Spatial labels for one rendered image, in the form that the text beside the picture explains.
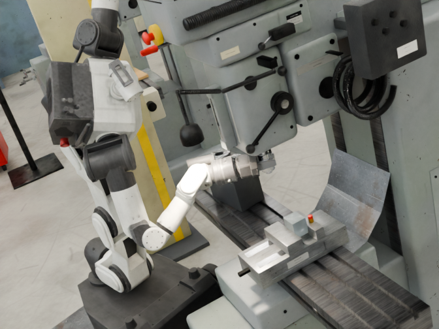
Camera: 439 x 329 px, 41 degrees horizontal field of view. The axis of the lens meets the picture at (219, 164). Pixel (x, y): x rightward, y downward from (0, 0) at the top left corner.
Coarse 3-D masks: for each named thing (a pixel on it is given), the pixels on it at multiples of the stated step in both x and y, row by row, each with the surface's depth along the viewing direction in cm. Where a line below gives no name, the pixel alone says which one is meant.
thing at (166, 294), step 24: (96, 240) 279; (168, 264) 279; (96, 288) 278; (144, 288) 268; (168, 288) 263; (192, 288) 252; (216, 288) 257; (96, 312) 262; (120, 312) 257; (144, 312) 249; (168, 312) 245; (192, 312) 250
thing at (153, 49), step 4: (164, 44) 180; (168, 44) 181; (148, 48) 178; (152, 48) 179; (156, 48) 179; (160, 48) 180; (140, 52) 178; (144, 52) 178; (148, 52) 178; (152, 52) 179
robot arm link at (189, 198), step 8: (192, 168) 195; (200, 168) 195; (184, 176) 195; (192, 176) 195; (200, 176) 194; (184, 184) 194; (192, 184) 194; (200, 184) 194; (176, 192) 196; (184, 192) 194; (192, 192) 193; (184, 200) 196; (192, 200) 196
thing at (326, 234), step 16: (320, 224) 203; (336, 224) 200; (304, 240) 197; (320, 240) 196; (336, 240) 199; (240, 256) 199; (256, 256) 197; (272, 256) 194; (288, 256) 192; (304, 256) 195; (320, 256) 198; (256, 272) 190; (272, 272) 191; (288, 272) 194
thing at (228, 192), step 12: (216, 156) 242; (228, 156) 241; (240, 180) 232; (252, 180) 235; (216, 192) 249; (228, 192) 239; (240, 192) 234; (252, 192) 237; (228, 204) 244; (240, 204) 235; (252, 204) 238
